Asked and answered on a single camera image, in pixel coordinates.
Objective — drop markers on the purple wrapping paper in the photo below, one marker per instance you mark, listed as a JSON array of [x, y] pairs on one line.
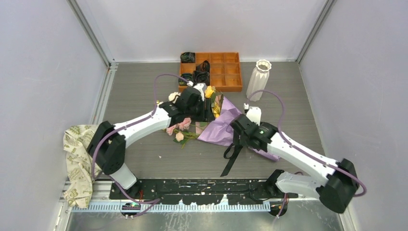
[[219, 131]]

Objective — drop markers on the white ribbed ceramic vase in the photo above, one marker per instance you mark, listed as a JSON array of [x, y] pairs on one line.
[[258, 79]]

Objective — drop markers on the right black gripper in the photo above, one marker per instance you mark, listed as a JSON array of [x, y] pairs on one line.
[[242, 140]]

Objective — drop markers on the orange wooden compartment tray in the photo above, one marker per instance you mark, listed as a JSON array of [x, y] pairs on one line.
[[224, 69]]

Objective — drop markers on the cream patterned cloth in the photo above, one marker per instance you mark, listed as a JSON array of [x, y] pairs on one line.
[[78, 163]]

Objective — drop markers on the grey slotted cable duct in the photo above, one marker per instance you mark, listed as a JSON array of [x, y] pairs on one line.
[[132, 207]]

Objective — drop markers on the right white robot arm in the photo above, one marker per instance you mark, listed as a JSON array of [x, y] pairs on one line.
[[334, 183]]

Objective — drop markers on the pink and white flower bunch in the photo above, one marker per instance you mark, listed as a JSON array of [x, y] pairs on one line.
[[181, 132]]

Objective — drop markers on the black ribbon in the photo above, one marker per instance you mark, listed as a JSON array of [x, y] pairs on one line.
[[236, 146]]

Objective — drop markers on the dark rolled cloth top-left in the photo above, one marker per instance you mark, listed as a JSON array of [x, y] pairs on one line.
[[188, 57]]

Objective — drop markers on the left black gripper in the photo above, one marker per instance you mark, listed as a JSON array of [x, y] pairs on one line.
[[206, 114]]

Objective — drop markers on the dark rolled cloth bottom-centre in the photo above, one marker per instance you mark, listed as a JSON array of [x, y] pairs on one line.
[[201, 77]]

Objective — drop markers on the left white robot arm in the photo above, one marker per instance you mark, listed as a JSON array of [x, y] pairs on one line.
[[110, 141]]

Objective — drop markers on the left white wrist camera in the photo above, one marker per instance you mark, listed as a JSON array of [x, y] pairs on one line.
[[201, 87]]

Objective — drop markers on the yellow flower stem bunch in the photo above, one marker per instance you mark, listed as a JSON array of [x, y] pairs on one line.
[[216, 100]]

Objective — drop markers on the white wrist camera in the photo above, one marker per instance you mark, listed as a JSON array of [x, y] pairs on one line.
[[201, 87], [253, 113]]

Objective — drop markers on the dark rolled cloth middle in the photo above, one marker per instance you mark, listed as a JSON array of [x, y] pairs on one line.
[[204, 66]]

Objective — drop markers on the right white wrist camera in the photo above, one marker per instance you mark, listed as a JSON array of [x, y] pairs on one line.
[[253, 113]]

